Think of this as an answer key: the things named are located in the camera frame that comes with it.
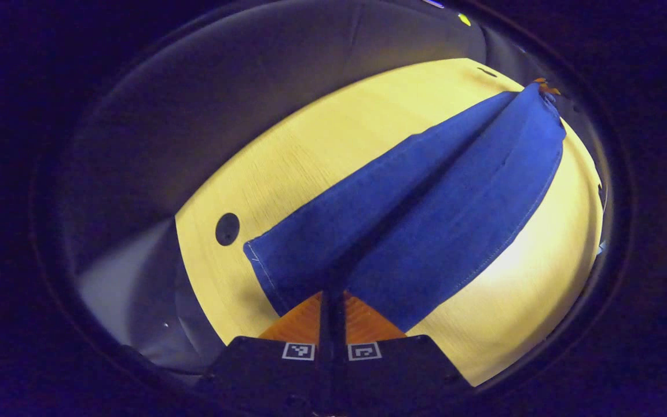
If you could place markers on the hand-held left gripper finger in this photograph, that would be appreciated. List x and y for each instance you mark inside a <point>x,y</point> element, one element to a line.
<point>326,347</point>
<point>339,347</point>

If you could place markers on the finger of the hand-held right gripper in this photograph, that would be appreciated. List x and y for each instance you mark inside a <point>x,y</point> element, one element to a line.
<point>546,88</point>

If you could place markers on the blue denim jeans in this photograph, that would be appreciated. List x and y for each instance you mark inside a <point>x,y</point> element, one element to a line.
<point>455,202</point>

